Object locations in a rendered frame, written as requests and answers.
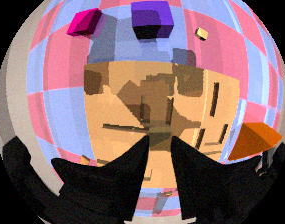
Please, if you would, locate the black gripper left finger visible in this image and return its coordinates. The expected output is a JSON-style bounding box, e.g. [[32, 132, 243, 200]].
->
[[50, 135, 150, 221]]

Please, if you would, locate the small pink flat block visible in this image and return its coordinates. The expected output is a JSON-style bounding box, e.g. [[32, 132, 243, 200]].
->
[[66, 7, 102, 36]]

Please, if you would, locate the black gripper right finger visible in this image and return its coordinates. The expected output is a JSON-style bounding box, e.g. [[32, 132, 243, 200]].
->
[[170, 135, 262, 220]]

